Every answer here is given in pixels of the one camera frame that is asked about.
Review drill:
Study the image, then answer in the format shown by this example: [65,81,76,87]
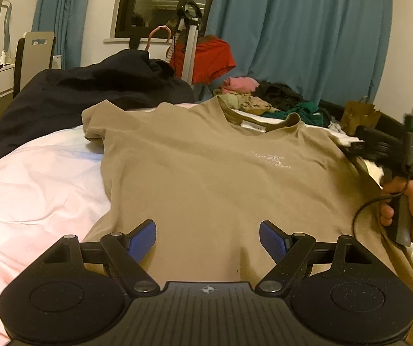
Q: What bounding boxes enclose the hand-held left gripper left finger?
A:
[38,219,161,296]

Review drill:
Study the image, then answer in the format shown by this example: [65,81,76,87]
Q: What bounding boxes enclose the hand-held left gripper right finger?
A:
[255,220,376,296]

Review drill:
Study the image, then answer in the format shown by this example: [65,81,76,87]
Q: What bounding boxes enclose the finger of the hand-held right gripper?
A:
[356,125,407,145]
[339,140,405,161]

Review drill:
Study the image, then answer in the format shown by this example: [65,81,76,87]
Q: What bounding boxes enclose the tan printed t-shirt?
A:
[81,95,413,346]

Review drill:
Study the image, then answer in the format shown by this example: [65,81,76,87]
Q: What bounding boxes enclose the black clothes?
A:
[255,83,304,110]

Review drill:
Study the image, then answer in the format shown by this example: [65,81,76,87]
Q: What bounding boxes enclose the beige clothes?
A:
[214,92,281,114]

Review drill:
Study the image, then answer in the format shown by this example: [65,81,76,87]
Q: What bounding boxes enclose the pink clothes hanger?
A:
[145,25,173,53]

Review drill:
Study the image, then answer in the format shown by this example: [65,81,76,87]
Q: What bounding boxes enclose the brown paper bag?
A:
[343,95,382,136]

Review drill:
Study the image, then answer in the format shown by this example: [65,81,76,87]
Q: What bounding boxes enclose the white patterned cloth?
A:
[327,121,358,143]

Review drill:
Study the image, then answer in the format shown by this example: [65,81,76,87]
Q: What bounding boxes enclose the green garment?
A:
[262,101,333,127]

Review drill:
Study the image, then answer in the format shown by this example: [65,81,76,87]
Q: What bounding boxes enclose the white pink bed sheet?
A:
[0,103,413,346]

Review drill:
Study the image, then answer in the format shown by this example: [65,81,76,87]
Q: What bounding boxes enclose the wide blue curtain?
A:
[192,0,395,103]

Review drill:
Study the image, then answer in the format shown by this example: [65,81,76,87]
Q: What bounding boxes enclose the pink garment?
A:
[222,76,261,92]

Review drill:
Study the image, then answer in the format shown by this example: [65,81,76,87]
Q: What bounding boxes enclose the dark navy garment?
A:
[0,50,196,172]

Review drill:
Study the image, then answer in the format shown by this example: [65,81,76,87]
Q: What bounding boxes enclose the red shirt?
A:
[170,34,236,85]

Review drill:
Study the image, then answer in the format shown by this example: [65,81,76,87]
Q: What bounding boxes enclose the garment steamer stand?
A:
[172,0,204,83]

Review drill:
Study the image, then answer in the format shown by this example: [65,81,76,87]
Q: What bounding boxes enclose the white backed chair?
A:
[14,31,56,98]

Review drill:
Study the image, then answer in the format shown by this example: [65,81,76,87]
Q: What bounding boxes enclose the dark framed window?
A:
[114,0,219,40]

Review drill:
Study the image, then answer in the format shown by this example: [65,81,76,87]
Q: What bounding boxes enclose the narrow blue curtain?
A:
[31,0,95,69]

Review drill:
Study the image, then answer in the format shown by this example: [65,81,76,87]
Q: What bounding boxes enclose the black cable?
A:
[352,194,403,240]

